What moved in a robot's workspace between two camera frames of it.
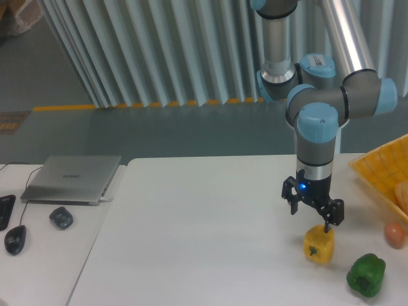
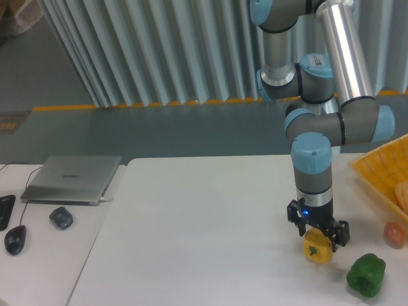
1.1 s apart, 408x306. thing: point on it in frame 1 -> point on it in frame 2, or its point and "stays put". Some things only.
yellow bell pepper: [318, 245] stays put
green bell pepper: [366, 275] stays put
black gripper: [315, 193] -> [320, 217]
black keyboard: [7, 204] stays put
